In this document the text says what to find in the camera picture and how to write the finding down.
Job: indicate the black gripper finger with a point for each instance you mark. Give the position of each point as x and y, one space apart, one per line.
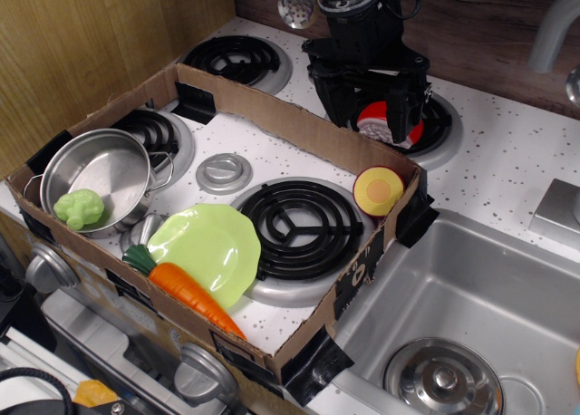
405 98
336 90

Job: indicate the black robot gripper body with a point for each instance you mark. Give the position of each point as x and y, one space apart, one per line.
366 37

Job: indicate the orange toy carrot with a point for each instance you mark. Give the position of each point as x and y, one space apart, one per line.
175 282

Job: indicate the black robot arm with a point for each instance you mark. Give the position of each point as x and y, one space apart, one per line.
365 55

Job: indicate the light green plastic plate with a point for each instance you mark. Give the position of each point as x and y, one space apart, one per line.
215 244

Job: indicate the red toy cheese wedge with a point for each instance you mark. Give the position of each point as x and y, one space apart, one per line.
372 123

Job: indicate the back right black burner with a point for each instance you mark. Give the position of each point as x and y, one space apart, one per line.
441 139

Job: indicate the black burner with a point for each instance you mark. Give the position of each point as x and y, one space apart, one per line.
161 131
248 60
309 230
441 139

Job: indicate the silver skimmer ladle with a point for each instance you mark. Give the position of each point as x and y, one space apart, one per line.
298 14

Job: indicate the back left black burner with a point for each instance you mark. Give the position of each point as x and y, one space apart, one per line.
248 60

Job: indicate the red yellow toy fruit half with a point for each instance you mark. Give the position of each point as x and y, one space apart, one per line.
376 190

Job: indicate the silver centre stove knob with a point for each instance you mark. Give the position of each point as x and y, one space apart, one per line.
224 173

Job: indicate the silver stove knob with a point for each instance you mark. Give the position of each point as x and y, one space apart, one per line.
142 231
224 173

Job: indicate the front right black burner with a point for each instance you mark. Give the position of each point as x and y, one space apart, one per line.
309 230

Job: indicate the grey faucet spout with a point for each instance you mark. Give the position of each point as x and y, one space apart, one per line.
551 34

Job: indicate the front left black burner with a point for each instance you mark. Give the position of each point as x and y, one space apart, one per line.
161 131

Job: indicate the grey faucet base block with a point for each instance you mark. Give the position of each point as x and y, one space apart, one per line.
557 215

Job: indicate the stainless steel sink basin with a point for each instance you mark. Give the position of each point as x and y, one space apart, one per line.
514 304

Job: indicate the silver front stove knob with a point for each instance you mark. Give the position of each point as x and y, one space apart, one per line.
142 231

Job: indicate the cardboard fence box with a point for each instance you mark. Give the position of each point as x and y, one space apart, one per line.
292 367

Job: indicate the stainless steel pot lid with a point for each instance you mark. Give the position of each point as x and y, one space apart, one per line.
439 376

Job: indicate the green toy broccoli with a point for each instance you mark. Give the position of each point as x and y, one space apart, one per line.
79 208

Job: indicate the silver oven knob right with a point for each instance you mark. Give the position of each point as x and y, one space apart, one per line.
201 377

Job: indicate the silver oven knob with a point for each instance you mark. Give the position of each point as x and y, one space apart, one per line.
201 377
48 271

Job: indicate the silver oven knob left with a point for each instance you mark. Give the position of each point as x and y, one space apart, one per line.
48 271

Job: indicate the orange yellow toy piece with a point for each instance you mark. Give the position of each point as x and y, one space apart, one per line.
93 393

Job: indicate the silver faucet handle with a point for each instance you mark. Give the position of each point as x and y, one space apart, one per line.
572 86

